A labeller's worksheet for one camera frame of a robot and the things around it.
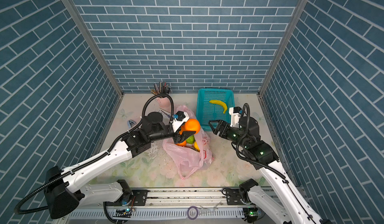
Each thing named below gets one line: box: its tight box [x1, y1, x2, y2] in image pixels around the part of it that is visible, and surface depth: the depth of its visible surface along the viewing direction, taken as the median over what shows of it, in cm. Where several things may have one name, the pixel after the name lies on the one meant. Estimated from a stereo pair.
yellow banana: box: [209, 100, 228, 114], surface depth 114 cm
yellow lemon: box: [193, 141, 201, 152], surface depth 88 cm
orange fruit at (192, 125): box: [184, 118, 201, 135], surface depth 67 cm
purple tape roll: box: [187, 206, 199, 221], surface depth 71 cm
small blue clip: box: [127, 119, 136, 128], surface depth 103 cm
